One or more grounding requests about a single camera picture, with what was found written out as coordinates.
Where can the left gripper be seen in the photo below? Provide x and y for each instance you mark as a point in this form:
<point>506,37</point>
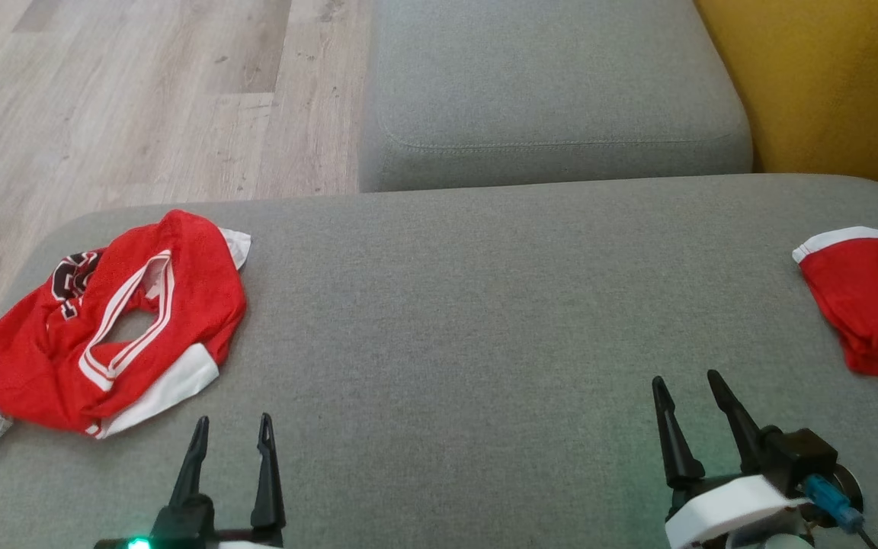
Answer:
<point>187,526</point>

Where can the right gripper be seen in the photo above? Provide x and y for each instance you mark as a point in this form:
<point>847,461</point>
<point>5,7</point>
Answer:
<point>744,503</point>

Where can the red and white jersey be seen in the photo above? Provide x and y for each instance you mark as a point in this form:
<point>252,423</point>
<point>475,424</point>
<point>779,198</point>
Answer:
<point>27,358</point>

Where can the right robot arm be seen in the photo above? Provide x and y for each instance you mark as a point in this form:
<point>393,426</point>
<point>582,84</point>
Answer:
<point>786,543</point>

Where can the large grey sofa seat cushion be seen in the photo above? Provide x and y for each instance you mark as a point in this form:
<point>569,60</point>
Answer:
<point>447,343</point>

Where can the large yellow sofa back cushion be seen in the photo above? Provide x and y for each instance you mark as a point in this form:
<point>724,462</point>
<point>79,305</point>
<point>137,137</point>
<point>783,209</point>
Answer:
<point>843,84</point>

